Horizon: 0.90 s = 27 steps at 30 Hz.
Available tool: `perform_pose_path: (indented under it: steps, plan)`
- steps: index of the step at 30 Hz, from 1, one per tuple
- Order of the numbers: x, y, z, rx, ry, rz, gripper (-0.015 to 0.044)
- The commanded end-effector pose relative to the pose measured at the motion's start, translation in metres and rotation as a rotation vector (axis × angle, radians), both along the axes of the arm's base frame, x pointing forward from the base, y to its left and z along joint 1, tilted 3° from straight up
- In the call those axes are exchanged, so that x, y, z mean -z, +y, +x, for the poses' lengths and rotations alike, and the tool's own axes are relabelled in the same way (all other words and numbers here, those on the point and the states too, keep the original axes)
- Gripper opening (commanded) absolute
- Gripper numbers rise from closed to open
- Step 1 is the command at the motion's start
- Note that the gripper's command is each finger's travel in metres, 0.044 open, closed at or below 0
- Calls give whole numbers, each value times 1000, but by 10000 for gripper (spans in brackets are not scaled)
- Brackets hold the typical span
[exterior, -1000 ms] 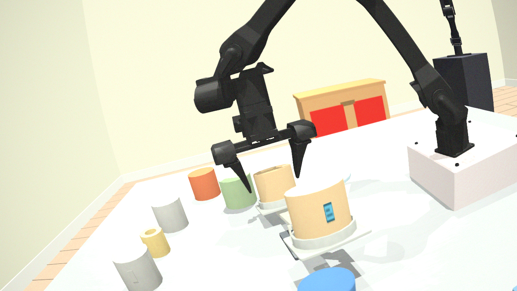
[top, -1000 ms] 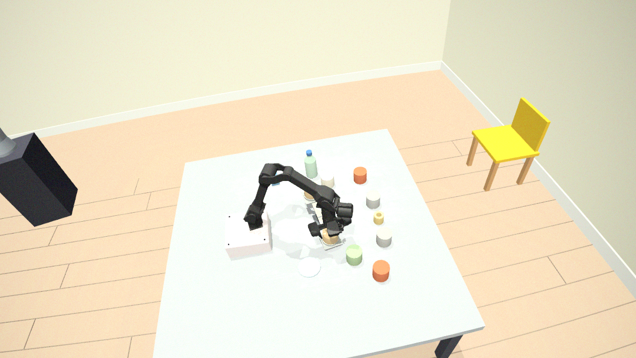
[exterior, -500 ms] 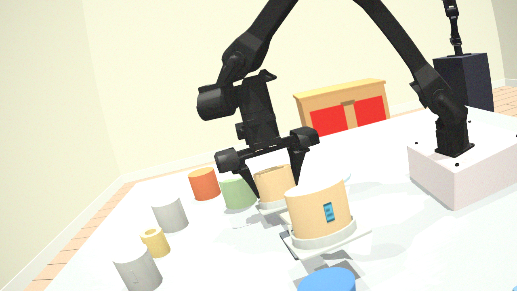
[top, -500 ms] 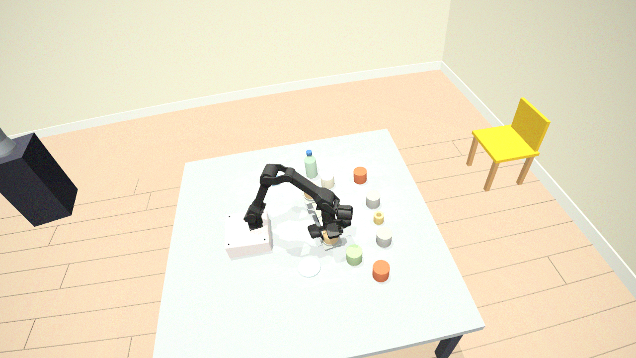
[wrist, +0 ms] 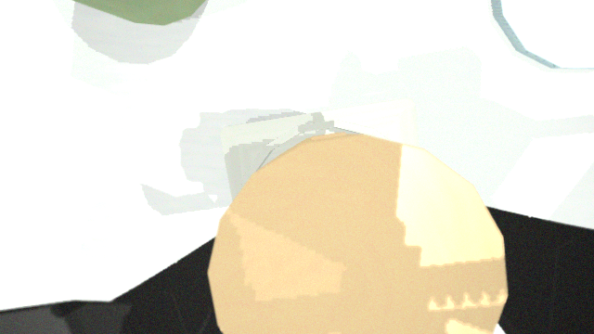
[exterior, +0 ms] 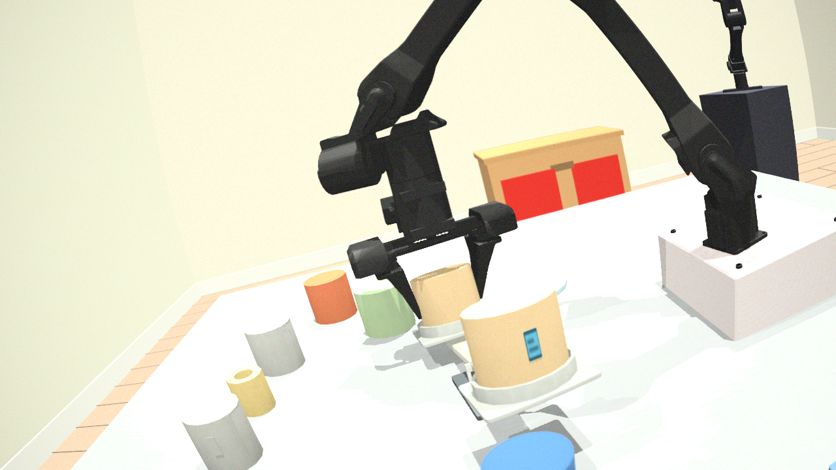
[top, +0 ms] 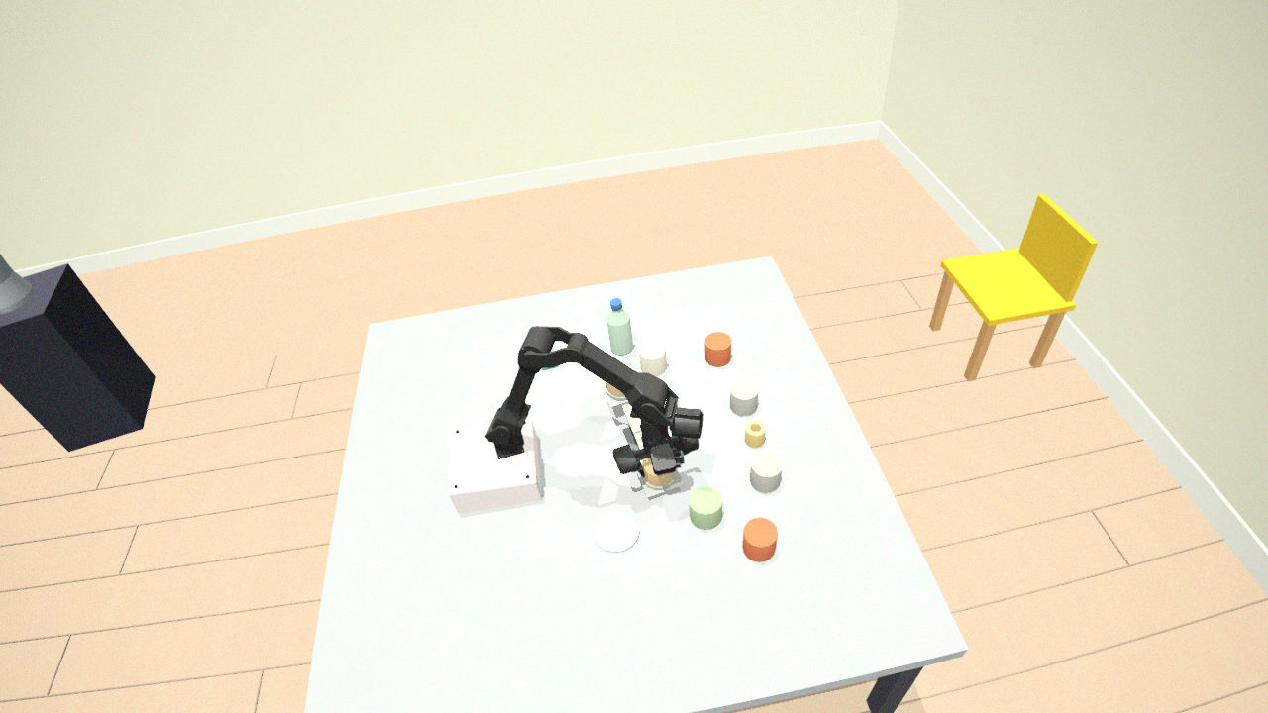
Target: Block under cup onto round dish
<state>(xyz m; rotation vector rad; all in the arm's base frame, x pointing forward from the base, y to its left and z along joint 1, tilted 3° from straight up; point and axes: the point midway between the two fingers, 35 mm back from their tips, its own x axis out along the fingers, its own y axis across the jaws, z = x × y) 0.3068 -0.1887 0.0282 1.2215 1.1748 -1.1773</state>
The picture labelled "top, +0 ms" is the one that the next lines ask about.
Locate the orange cylinder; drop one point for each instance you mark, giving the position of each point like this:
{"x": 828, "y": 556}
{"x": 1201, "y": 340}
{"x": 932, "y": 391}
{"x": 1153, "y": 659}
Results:
{"x": 759, "y": 539}
{"x": 718, "y": 349}

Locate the pale green cylinder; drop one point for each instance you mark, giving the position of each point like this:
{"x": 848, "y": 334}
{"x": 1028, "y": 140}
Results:
{"x": 706, "y": 508}

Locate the light blue cylinder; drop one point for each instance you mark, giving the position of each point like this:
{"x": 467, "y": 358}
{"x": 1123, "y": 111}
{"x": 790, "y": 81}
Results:
{"x": 619, "y": 328}

